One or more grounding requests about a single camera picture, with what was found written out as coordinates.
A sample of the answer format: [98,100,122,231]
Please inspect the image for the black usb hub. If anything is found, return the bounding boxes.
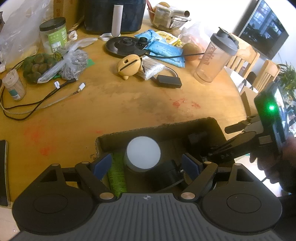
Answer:
[157,75,182,88]

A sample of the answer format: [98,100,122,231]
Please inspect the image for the television screen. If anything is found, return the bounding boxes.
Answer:
[233,1,289,60]

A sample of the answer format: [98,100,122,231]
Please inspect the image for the cotton swab bag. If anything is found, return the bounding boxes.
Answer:
[136,56,165,80]

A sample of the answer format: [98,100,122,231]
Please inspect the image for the kiwi fruit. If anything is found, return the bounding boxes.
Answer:
[182,43,203,61]

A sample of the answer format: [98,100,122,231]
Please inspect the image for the black kettle power cord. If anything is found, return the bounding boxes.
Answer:
[140,52,205,60]

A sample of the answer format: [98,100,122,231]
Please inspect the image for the net bag green fruits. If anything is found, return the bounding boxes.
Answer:
[22,52,63,84]

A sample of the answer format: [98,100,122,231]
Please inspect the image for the green tube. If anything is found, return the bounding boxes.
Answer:
[107,152,127,197]

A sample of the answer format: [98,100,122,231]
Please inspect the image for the toothpick dispenser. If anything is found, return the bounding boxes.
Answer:
[3,69,26,101]

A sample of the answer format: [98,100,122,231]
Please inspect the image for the brown cardboard carton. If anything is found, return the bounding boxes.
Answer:
[53,0,85,30]

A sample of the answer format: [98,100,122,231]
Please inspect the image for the glass jar green label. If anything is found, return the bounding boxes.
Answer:
[39,17,67,55]

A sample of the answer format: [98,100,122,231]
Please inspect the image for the grey usb cable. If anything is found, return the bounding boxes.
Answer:
[0,82,86,115]

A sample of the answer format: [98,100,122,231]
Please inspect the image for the clear bag dark contents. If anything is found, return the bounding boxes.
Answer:
[37,38,98,84]

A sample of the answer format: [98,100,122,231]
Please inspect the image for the blue wet wipes pack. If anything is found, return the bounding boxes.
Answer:
[135,29,185,68]

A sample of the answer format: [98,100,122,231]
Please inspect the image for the yellow snack packet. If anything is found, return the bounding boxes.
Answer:
[157,31,183,47]

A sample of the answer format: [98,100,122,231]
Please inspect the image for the cardboard box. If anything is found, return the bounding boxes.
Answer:
[96,118,226,194]

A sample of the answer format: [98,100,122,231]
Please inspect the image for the black kettle base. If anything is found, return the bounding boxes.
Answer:
[105,37,149,58]

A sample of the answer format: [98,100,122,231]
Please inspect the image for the black smartphone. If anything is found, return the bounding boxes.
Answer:
[0,140,10,207]

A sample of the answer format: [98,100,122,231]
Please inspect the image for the black usb cable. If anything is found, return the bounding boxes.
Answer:
[0,78,77,121]

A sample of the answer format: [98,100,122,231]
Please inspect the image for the person right hand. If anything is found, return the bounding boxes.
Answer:
[249,136,296,193]

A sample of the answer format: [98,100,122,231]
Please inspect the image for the clear shaker bottle grey lid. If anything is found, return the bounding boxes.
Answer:
[194,28,239,83]

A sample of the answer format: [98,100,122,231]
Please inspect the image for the large clear plastic bag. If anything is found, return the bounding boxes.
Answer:
[1,0,53,70]

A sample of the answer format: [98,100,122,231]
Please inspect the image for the dark blue air fryer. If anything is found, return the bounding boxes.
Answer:
[84,0,146,37]

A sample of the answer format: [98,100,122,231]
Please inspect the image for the yellow earphone case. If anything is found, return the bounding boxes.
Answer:
[117,54,142,80]

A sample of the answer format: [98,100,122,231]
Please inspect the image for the wooden chair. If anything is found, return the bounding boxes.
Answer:
[226,34,280,92]

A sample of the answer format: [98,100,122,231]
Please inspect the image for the glass bowl with items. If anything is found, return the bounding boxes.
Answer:
[146,1,191,32]

